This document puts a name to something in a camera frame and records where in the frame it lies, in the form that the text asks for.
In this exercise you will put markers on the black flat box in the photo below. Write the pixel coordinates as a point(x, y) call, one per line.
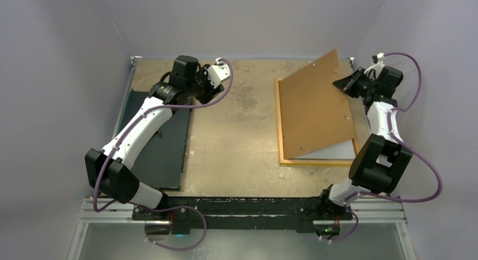
point(160, 163)

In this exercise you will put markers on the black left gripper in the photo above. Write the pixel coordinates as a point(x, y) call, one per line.
point(211, 90)

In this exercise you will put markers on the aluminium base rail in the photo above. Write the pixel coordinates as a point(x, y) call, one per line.
point(303, 215)

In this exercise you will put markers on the brown backing board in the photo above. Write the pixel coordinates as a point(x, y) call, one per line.
point(315, 114)

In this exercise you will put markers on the yellow wooden picture frame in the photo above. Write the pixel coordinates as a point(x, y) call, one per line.
point(300, 161)

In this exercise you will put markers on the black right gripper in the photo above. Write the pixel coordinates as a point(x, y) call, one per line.
point(347, 84)

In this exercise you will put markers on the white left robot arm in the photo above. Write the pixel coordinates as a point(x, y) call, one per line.
point(109, 168)

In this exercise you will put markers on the building and sky photo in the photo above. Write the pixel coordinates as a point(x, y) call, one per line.
point(341, 151)

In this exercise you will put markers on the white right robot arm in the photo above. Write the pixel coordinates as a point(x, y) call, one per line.
point(382, 160)

